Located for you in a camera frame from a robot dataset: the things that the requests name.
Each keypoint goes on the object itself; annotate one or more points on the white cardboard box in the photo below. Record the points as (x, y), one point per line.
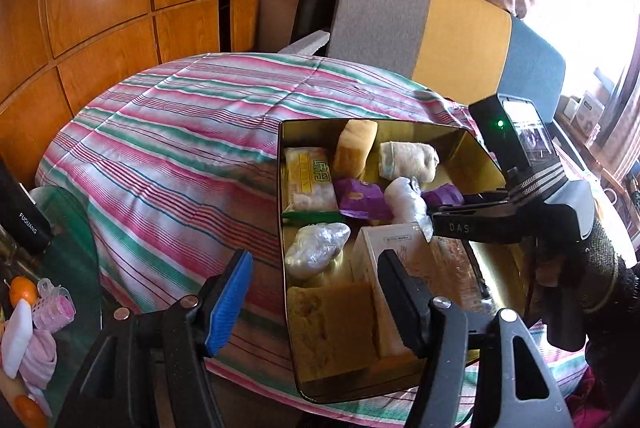
(395, 253)

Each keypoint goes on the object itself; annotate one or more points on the wooden desk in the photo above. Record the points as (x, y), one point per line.
(600, 147)

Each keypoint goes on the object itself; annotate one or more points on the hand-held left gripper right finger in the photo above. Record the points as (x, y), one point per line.
(402, 303)

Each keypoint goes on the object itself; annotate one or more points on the coarse yellow sponge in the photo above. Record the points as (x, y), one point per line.
(332, 330)

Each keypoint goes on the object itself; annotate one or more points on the gold tin box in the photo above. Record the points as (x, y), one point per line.
(480, 157)

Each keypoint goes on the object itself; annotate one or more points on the yellow packet with green edge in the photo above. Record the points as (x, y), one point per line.
(310, 180)

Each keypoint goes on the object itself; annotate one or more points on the person's right forearm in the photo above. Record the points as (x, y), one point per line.
(610, 278)

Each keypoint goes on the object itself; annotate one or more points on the white plastic bottle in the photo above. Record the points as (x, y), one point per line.
(15, 338)

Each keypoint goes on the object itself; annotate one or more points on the black bottle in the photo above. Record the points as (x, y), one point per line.
(25, 213)

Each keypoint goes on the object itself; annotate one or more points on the white printed carton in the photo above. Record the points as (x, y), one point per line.
(589, 112)

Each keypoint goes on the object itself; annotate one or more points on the small orange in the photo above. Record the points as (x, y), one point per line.
(31, 412)
(23, 289)

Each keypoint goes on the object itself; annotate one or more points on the grey yellow blue chair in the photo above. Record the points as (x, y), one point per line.
(465, 37)

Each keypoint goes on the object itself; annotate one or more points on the striped blanket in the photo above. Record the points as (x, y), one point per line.
(175, 157)

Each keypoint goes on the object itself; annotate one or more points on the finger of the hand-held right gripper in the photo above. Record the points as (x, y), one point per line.
(480, 200)

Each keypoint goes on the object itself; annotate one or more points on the white plastic bag ball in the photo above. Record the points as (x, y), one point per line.
(315, 249)
(407, 203)

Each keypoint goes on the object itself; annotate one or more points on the green glass table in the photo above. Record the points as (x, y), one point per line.
(70, 248)

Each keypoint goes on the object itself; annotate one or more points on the pink hair rollers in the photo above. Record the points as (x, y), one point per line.
(54, 305)

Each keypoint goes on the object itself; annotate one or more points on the wooden wardrobe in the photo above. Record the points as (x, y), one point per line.
(110, 7)

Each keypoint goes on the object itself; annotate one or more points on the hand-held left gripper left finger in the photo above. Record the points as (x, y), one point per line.
(230, 303)

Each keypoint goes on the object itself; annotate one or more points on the beige sock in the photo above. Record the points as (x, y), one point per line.
(407, 162)

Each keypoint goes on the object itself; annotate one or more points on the smooth yellow sponge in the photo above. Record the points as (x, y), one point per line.
(354, 150)

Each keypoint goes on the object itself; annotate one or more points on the purple snack packet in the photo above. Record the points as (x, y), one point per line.
(362, 199)
(445, 196)

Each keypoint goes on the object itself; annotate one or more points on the red garment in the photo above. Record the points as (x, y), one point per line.
(595, 403)

